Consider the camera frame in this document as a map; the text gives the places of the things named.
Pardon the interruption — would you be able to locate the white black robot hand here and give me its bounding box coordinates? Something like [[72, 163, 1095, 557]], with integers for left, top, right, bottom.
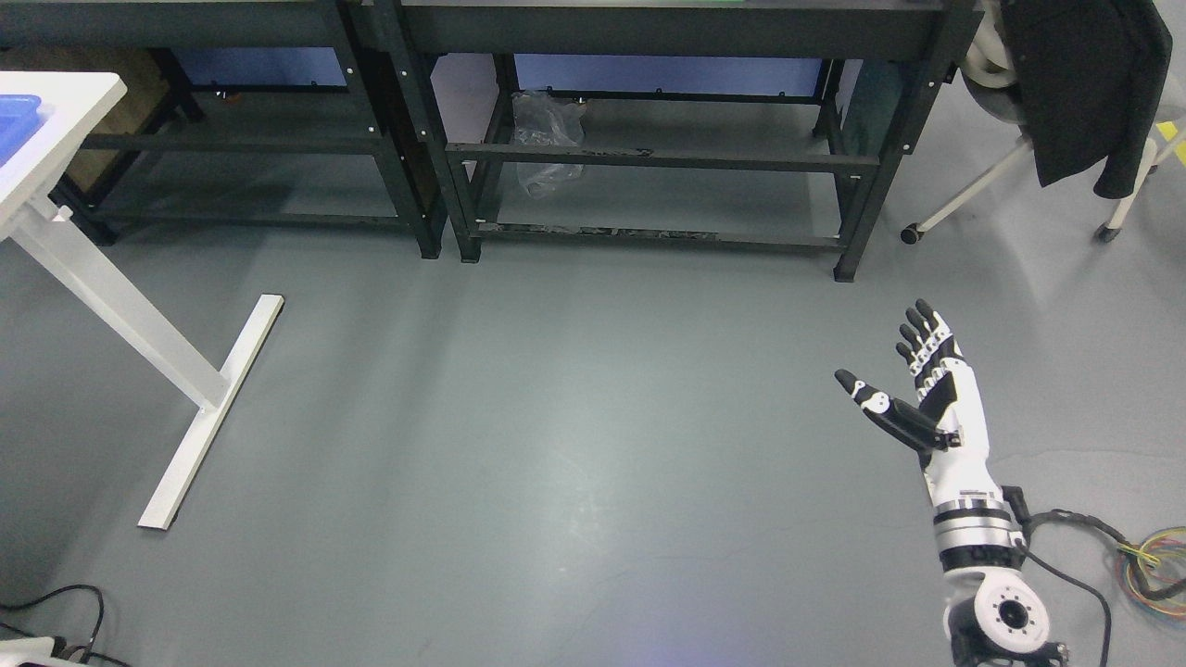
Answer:
[[834, 299, 1003, 508]]

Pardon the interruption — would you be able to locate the white robot forearm wrist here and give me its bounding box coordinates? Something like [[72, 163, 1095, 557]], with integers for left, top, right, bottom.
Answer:
[[933, 485, 1070, 666]]

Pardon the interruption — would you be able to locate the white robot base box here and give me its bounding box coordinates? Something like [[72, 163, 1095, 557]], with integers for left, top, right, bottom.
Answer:
[[1, 636, 71, 666]]

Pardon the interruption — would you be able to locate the black metal shelf right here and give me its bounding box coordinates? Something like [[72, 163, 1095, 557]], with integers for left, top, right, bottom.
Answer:
[[374, 1, 984, 282]]

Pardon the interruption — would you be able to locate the black metal shelf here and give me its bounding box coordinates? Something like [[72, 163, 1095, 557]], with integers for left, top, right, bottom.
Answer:
[[1, 1, 448, 260], [374, 1, 984, 282]]

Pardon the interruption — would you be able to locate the black metal shelf left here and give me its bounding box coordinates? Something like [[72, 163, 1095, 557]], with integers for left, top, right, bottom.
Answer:
[[1, 1, 448, 260]]

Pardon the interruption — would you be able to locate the blue plastic tray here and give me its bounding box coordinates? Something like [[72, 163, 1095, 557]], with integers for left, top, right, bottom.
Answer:
[[0, 94, 42, 166]]

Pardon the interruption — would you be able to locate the white office chair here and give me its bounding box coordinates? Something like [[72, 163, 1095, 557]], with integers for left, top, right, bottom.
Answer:
[[901, 1, 1182, 244]]

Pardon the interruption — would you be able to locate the black jacket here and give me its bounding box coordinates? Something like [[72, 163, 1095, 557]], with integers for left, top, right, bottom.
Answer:
[[1001, 1, 1173, 201]]

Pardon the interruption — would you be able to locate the clear plastic bag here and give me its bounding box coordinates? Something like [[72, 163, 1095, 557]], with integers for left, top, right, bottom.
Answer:
[[511, 90, 586, 199]]

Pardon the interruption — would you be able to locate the brown cardboard box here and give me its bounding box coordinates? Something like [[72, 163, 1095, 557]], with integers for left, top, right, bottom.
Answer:
[[1, 45, 168, 134]]

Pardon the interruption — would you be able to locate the white desk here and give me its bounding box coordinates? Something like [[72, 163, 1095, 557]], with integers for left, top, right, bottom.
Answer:
[[4, 71, 283, 531]]

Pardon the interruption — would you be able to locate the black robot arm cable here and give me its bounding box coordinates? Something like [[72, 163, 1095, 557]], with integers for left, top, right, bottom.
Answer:
[[1003, 485, 1186, 667]]

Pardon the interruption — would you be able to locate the multicoloured wire bundle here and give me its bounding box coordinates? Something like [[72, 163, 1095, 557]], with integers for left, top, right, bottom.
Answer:
[[1117, 526, 1186, 621]]

